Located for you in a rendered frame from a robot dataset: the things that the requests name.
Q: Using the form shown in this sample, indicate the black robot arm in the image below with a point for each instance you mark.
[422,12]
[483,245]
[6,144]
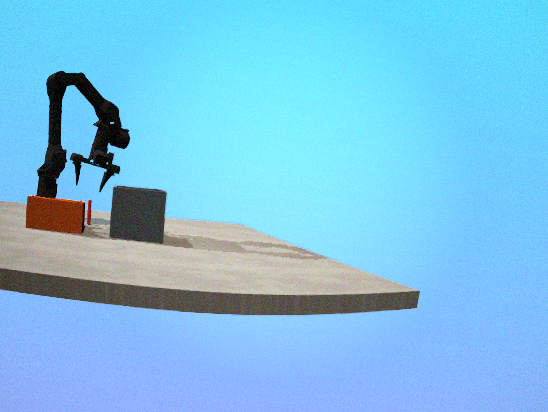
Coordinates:
[106,111]

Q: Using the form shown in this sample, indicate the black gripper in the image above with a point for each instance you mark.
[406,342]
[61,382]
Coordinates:
[111,169]

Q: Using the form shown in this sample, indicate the red peg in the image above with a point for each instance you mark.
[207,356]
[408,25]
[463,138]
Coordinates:
[89,212]

